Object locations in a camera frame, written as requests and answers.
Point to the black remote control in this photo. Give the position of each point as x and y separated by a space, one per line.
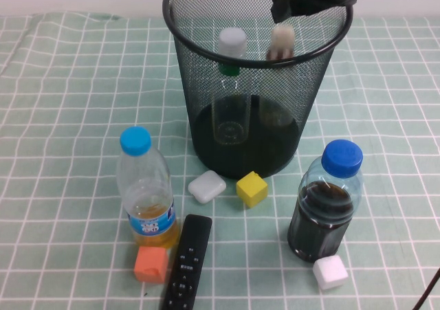
189 255

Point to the green checked tablecloth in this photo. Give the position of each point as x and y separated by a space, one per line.
51 152

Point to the dark liquid bottle blue cap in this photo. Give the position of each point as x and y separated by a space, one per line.
319 220

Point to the orange cube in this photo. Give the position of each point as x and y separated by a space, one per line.
150 265

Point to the clear bottle white cap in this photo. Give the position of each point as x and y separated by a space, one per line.
232 39

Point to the black mesh wastebasket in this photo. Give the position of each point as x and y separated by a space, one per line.
258 152

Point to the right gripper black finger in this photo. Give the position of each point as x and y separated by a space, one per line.
282 11

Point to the yellow cube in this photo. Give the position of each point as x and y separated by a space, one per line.
251 189

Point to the small glass bottle beige cap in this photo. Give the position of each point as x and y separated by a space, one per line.
282 40

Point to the white earbud case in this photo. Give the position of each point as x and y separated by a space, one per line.
206 188

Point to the white cube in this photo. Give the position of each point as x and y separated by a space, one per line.
330 273

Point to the yellow liquid bottle light-blue cap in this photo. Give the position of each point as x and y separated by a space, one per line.
144 186

